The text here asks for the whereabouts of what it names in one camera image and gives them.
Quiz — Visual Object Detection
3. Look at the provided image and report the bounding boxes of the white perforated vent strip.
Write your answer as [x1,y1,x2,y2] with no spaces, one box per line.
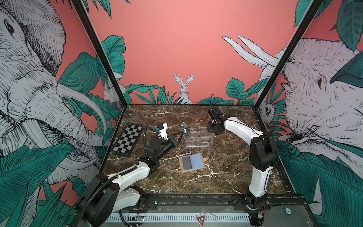
[123,213,250,223]

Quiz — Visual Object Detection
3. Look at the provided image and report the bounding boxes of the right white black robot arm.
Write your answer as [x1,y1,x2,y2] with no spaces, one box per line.
[207,107,279,199]

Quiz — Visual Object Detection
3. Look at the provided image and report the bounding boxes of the right black frame post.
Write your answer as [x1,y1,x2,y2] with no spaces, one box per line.
[254,0,324,108]

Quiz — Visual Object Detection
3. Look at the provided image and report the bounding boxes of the black frame post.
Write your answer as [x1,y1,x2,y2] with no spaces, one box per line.
[254,0,324,108]
[71,0,128,109]

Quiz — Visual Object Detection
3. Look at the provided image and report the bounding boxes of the clear plastic organizer box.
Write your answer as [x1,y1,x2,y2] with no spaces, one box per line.
[184,127,214,148]

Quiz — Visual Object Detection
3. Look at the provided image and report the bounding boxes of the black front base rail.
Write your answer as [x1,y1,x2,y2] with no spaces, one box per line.
[80,192,310,212]

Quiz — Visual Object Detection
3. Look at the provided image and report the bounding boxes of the red triangle warning sticker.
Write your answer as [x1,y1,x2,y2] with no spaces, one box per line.
[195,214,206,227]

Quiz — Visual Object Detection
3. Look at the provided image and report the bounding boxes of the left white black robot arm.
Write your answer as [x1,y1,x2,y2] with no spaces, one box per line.
[71,130,191,227]

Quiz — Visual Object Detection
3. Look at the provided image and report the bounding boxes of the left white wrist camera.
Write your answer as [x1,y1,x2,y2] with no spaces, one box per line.
[157,123,168,141]

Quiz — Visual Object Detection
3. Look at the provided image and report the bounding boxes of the black white checkerboard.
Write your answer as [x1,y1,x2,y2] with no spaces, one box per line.
[111,123,143,158]

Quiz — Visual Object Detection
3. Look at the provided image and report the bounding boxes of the left black frame post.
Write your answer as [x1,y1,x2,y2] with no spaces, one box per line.
[71,0,128,109]

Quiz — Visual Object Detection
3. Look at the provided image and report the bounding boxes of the black VIP card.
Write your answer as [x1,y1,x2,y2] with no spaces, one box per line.
[178,123,192,139]

